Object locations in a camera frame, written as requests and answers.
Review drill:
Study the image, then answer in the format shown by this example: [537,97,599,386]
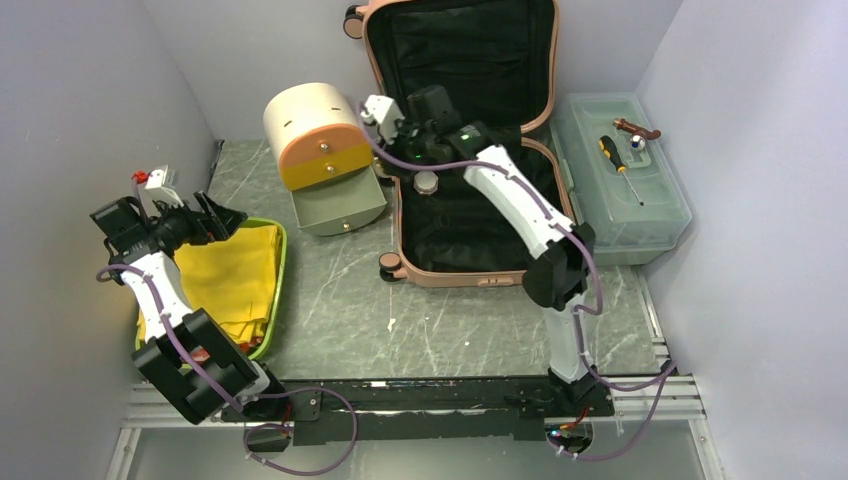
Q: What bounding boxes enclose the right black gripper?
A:
[372,112,436,181]

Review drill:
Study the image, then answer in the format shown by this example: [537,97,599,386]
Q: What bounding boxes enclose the octagonal lid cosmetic jar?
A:
[413,171,439,195]

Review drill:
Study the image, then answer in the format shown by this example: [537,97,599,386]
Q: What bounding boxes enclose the yellow trousers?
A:
[175,224,283,344]

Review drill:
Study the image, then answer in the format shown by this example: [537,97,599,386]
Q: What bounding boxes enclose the cream cylindrical drawer cabinet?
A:
[263,82,387,237]

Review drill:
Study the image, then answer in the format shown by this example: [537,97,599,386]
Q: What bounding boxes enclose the pink hard-shell suitcase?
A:
[343,1,573,287]

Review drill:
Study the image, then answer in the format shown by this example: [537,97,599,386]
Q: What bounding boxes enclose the red white patterned cloth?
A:
[191,337,264,363]

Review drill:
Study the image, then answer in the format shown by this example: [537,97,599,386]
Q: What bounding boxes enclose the green plastic tray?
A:
[121,217,287,360]

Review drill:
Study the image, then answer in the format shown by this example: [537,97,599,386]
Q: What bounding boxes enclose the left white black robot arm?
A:
[90,192,288,425]

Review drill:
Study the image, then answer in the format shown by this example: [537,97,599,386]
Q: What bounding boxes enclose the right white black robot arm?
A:
[360,86,603,415]

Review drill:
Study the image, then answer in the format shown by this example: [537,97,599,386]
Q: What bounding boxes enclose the black yellow screwdriver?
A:
[599,135,645,207]

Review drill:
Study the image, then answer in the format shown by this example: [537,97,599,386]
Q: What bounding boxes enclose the clear plastic storage box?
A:
[550,93,692,266]

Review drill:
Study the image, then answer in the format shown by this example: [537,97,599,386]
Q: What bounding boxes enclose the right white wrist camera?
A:
[359,95,405,145]

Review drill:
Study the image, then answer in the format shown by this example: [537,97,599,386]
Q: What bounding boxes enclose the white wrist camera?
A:
[131,165,184,208]
[359,95,405,145]

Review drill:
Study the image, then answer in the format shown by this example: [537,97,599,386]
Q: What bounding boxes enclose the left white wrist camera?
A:
[131,165,184,208]

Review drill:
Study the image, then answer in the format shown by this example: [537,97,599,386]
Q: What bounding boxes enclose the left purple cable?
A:
[96,263,360,478]

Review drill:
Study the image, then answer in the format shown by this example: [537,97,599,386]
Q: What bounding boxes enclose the purple cable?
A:
[357,102,677,463]
[96,263,360,478]

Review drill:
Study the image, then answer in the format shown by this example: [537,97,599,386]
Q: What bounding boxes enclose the brown handled metal tool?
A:
[612,118,662,151]

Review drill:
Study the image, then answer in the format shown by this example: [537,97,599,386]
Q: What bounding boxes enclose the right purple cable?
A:
[357,102,677,463]

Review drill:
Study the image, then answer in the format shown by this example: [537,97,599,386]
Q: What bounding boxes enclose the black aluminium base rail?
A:
[122,374,708,446]

